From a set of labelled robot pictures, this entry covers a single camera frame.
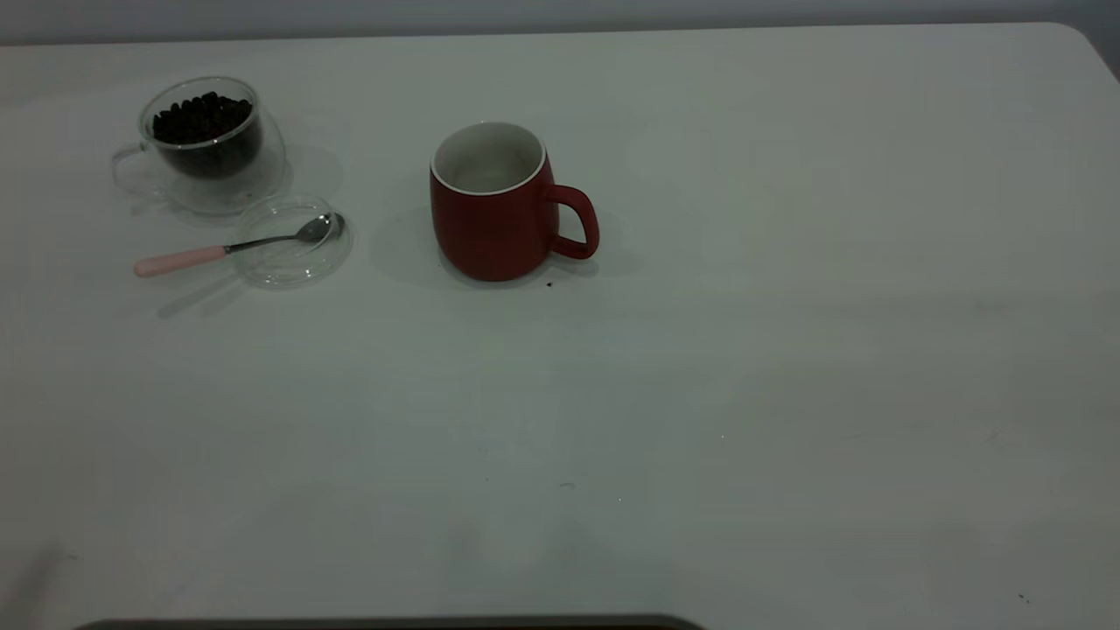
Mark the clear glass lid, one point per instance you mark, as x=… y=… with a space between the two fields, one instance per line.
x=289 y=258

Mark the clear glass cup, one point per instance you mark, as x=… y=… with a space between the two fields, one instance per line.
x=214 y=188

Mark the dark coffee beans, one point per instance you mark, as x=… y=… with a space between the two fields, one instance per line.
x=206 y=127

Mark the red ceramic mug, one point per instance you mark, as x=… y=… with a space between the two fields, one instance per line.
x=490 y=227

